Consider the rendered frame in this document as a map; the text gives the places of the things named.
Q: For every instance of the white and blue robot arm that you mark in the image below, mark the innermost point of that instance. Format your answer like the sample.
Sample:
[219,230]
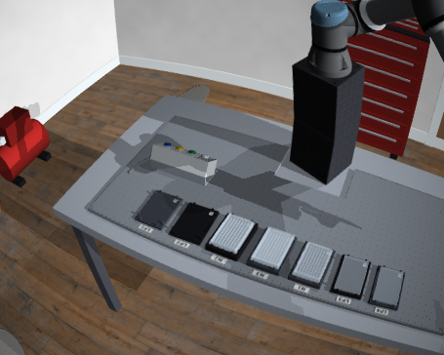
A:
[333,21]

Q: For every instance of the grey operator panel with coloured buttons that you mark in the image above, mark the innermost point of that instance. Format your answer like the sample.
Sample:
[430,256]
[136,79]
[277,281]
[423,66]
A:
[178,162]

